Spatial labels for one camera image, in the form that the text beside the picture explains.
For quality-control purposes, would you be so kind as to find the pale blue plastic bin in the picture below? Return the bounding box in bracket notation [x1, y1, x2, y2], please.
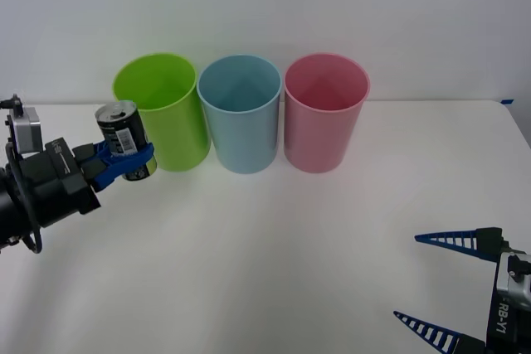
[197, 53, 285, 175]

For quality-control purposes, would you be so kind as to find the pink plastic bin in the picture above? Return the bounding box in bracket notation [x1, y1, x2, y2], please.
[283, 52, 371, 174]

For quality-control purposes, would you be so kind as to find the black drink can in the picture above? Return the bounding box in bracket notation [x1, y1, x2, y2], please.
[94, 99, 158, 182]

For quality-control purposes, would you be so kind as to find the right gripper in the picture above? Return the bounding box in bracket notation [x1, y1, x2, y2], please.
[392, 226, 531, 354]

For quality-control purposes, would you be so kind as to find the green plastic bin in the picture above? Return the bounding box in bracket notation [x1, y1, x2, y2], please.
[112, 51, 212, 172]

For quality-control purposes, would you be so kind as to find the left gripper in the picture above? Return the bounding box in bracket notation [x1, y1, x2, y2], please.
[19, 137, 155, 229]

